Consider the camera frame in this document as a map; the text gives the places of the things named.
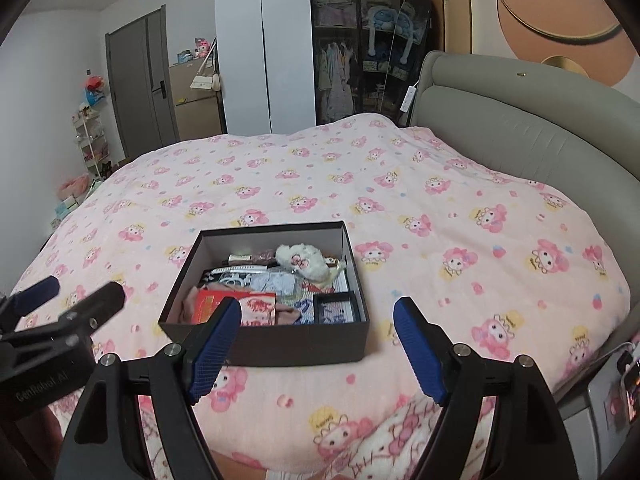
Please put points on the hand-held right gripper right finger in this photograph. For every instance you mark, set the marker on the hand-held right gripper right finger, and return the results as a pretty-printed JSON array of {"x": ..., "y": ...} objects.
[{"x": 420, "y": 350}]

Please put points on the red packet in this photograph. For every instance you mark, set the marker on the red packet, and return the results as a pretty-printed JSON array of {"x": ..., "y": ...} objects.
[{"x": 215, "y": 307}]

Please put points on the pink bundle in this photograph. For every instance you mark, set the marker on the pink bundle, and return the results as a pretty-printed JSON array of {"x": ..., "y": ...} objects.
[{"x": 74, "y": 187}]

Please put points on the small black tray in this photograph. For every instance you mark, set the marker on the small black tray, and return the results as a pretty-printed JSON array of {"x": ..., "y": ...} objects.
[{"x": 336, "y": 305}]

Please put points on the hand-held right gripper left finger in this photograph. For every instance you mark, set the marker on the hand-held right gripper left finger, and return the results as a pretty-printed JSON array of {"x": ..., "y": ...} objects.
[{"x": 217, "y": 345}]

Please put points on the white handbag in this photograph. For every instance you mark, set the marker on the white handbag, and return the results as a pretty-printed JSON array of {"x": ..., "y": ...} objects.
[{"x": 204, "y": 81}]

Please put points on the brown cabinet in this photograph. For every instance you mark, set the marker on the brown cabinet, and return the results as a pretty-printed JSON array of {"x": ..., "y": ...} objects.
[{"x": 197, "y": 115}]

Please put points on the blue plush toy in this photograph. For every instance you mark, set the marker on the blue plush toy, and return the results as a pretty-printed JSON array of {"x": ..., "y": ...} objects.
[{"x": 385, "y": 25}]

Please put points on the red toy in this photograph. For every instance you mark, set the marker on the red toy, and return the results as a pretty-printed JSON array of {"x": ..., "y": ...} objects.
[{"x": 95, "y": 84}]

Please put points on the black storage box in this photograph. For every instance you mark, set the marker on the black storage box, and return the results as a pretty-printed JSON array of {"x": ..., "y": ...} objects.
[{"x": 300, "y": 342}]

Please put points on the grey door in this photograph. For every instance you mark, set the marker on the grey door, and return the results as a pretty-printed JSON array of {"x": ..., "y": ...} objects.
[{"x": 140, "y": 85}]

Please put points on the white wardrobe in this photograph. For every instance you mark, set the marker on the white wardrobe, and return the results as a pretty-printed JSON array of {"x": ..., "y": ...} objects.
[{"x": 265, "y": 60}]

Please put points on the white plush toy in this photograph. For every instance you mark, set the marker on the white plush toy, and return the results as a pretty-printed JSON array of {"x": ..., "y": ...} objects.
[{"x": 305, "y": 260}]

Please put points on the tan pad blue fleece lining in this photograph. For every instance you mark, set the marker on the tan pad blue fleece lining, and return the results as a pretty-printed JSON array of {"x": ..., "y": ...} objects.
[{"x": 287, "y": 316}]

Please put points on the blue white cloth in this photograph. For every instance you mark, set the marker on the blue white cloth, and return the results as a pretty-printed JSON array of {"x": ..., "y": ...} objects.
[{"x": 272, "y": 282}]

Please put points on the dark glass cabinet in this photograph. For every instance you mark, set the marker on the dark glass cabinet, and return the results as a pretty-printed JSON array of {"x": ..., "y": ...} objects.
[{"x": 340, "y": 60}]

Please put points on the cartoon figure sticker packet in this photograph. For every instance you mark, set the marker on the cartoon figure sticker packet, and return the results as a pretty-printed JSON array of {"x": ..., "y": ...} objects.
[{"x": 335, "y": 267}]

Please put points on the grey nightstand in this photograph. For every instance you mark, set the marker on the grey nightstand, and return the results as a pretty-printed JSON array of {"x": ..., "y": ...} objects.
[{"x": 607, "y": 400}]

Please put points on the pink plush toy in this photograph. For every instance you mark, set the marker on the pink plush toy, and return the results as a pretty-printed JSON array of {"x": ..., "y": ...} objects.
[{"x": 201, "y": 47}]

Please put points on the pink cartoon printed blanket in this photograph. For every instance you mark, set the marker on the pink cartoon printed blanket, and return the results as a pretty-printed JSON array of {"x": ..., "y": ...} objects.
[{"x": 350, "y": 195}]

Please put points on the white power strip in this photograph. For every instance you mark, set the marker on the white power strip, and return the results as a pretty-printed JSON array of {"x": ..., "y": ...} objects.
[{"x": 408, "y": 99}]

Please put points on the white shelf rack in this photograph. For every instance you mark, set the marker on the white shelf rack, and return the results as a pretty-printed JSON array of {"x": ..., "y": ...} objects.
[{"x": 92, "y": 145}]

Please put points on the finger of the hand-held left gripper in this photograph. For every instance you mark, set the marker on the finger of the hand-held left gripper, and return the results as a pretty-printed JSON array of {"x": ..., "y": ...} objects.
[
  {"x": 37, "y": 292},
  {"x": 97, "y": 305}
]

